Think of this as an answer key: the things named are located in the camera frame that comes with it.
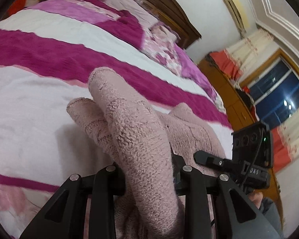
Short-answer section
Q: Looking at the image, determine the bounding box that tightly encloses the pink fleece garment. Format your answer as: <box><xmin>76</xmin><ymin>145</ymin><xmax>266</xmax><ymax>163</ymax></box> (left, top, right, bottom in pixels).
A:
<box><xmin>66</xmin><ymin>67</ymin><xmax>233</xmax><ymax>239</ymax></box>

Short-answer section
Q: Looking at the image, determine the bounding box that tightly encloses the wooden wardrobe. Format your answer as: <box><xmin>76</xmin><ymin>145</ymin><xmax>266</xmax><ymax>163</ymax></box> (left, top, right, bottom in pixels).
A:
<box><xmin>198</xmin><ymin>55</ymin><xmax>284</xmax><ymax>219</ymax></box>

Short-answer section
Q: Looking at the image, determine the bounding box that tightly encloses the dark cloth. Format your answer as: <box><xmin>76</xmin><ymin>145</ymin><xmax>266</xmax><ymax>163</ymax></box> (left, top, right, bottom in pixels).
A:
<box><xmin>235</xmin><ymin>86</ymin><xmax>257</xmax><ymax>110</ymax></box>

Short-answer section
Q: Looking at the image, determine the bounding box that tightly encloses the dark wooden headboard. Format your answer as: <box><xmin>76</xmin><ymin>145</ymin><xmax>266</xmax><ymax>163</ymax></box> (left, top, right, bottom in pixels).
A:
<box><xmin>86</xmin><ymin>0</ymin><xmax>202</xmax><ymax>49</ymax></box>

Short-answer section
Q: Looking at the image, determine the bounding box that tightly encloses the purple floral quilt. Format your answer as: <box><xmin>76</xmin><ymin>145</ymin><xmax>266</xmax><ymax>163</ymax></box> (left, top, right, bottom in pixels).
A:
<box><xmin>142</xmin><ymin>22</ymin><xmax>225</xmax><ymax>112</ymax></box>

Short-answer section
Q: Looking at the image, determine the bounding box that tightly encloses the person's right forearm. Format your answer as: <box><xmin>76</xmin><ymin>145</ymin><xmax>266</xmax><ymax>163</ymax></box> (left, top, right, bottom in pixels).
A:
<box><xmin>248</xmin><ymin>190</ymin><xmax>283</xmax><ymax>237</ymax></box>

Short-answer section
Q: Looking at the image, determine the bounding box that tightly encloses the red and cream curtain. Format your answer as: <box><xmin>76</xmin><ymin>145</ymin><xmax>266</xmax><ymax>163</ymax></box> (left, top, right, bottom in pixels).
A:
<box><xmin>271</xmin><ymin>97</ymin><xmax>299</xmax><ymax>172</ymax></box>
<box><xmin>209</xmin><ymin>28</ymin><xmax>281</xmax><ymax>80</ymax></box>

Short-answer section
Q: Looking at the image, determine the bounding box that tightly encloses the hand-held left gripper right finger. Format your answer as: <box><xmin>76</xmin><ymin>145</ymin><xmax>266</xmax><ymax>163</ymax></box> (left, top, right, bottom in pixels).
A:
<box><xmin>171</xmin><ymin>154</ymin><xmax>282</xmax><ymax>239</ymax></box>

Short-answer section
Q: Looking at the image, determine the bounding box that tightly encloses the dark glass window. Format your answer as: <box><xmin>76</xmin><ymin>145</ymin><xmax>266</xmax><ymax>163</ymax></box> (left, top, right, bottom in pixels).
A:
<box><xmin>248</xmin><ymin>57</ymin><xmax>299</xmax><ymax>130</ymax></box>

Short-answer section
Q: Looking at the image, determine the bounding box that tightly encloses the wall air conditioner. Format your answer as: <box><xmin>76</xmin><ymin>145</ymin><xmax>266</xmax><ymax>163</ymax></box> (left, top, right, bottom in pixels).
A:
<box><xmin>223</xmin><ymin>0</ymin><xmax>247</xmax><ymax>34</ymax></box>

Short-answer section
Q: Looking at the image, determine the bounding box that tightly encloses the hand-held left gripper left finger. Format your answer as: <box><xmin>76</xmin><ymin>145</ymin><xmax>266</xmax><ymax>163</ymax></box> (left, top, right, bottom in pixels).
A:
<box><xmin>19</xmin><ymin>165</ymin><xmax>126</xmax><ymax>239</ymax></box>

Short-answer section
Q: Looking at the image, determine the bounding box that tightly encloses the floral striped bedspread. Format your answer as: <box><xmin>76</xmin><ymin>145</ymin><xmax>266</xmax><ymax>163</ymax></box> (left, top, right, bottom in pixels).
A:
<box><xmin>0</xmin><ymin>0</ymin><xmax>235</xmax><ymax>239</ymax></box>

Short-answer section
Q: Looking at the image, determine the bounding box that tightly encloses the lilac pillow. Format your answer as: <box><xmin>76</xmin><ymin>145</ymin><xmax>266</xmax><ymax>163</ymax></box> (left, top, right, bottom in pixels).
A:
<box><xmin>106</xmin><ymin>0</ymin><xmax>162</xmax><ymax>29</ymax></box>

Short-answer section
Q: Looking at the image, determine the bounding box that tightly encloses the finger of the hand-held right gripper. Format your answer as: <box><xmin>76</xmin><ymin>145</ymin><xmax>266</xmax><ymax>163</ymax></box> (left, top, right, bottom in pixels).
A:
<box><xmin>193</xmin><ymin>151</ymin><xmax>226</xmax><ymax>171</ymax></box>

